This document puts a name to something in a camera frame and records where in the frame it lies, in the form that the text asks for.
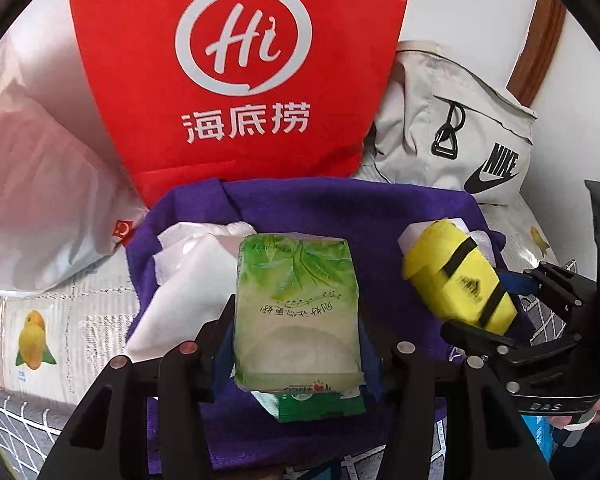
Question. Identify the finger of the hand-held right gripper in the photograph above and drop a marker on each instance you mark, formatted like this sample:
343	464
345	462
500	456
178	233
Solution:
480	342
555	282

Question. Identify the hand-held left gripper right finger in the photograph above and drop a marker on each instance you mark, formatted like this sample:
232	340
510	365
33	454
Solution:
367	360

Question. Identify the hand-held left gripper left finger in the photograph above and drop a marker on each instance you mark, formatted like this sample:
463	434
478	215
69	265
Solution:
225	365

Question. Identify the yellow pouch with black bands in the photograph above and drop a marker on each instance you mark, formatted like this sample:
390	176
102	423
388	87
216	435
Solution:
455	280

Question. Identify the white tissue cloth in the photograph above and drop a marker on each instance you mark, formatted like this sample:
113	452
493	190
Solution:
180	300

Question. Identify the light green tissue packet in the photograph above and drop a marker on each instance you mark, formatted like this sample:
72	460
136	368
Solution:
295	310

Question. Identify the dark green tissue packet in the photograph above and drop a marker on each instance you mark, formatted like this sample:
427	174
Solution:
320	405

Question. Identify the blue cardboard box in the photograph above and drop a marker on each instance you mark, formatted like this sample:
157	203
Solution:
539	435

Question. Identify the white sponge block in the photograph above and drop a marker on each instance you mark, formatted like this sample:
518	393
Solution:
414	231

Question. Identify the crumpled white tissue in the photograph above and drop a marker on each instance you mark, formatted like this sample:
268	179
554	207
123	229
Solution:
200	232

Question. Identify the purple towel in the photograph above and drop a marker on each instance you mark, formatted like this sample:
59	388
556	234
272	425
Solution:
330	210

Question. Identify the fruit-print bed sheet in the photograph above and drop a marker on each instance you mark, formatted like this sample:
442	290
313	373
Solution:
70	320

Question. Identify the beige bag with black logo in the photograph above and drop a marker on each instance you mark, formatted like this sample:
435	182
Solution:
455	125

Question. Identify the grey checked blanket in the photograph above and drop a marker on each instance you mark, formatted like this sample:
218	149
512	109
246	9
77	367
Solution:
15	425

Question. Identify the white plastic shopping bag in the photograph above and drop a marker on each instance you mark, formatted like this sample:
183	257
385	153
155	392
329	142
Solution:
35	190

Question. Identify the red shopping bag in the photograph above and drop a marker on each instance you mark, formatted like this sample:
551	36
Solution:
240	75

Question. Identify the wooden bed frame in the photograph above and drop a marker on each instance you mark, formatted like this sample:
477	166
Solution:
537	45

